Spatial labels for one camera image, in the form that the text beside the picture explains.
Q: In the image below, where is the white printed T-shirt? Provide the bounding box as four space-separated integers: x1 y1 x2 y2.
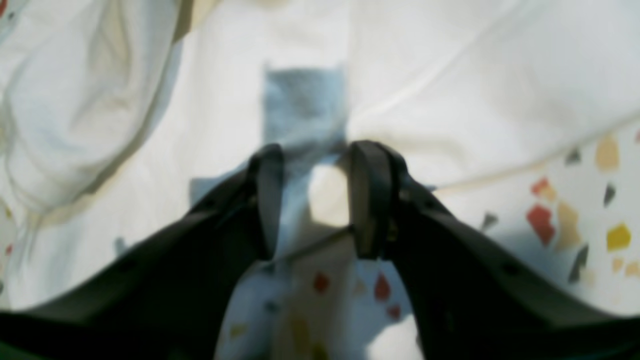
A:
1 0 639 309

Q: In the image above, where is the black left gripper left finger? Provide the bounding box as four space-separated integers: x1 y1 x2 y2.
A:
1 144 285 360

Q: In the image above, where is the terrazzo patterned tablecloth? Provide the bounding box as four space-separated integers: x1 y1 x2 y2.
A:
1 114 639 360

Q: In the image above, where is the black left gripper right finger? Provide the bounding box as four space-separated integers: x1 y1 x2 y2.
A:
348 140 640 360

